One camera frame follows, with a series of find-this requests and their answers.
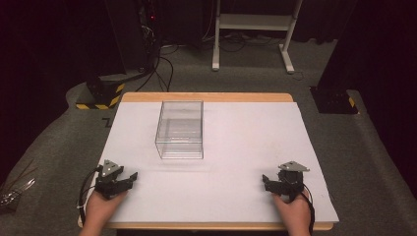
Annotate dark equipment column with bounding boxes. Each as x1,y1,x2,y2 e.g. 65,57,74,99
103,0,160,75

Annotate white table sheet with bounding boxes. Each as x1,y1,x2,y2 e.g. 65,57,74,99
96,100,340,224

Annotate black yellow striped stand base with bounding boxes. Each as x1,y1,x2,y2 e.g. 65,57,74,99
75,73,127,111

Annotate black floor cables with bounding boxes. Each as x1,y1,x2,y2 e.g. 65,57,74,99
135,42,175,93

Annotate wooden table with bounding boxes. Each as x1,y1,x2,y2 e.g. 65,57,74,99
77,91,334,232

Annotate dark curtain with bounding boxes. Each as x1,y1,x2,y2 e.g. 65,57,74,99
317,0,417,185

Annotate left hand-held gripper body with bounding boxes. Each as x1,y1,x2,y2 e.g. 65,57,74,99
93,159,130,201

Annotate clear plastic box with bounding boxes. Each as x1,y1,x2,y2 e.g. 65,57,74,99
154,99,205,161

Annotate person's right hand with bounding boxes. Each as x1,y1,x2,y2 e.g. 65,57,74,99
271,192,313,234

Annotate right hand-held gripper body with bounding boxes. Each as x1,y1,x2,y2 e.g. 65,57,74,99
276,160,311,202

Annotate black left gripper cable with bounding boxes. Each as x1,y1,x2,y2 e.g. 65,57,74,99
76,166,103,227

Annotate tangled cables under stand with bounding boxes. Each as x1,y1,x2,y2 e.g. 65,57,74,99
202,29,285,54

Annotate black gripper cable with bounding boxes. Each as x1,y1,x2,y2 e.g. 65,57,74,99
76,166,103,227
300,187,317,236

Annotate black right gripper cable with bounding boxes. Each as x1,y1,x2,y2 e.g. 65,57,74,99
300,187,317,236

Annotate white metal stand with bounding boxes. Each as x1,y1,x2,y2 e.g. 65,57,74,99
211,0,305,75

